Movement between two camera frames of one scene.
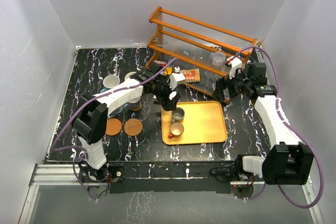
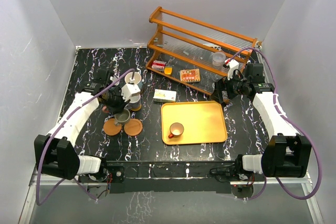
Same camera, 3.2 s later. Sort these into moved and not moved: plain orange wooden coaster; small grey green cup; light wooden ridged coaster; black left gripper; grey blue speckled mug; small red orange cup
Moved: small grey green cup; black left gripper
Not moved: light wooden ridged coaster; plain orange wooden coaster; grey blue speckled mug; small red orange cup
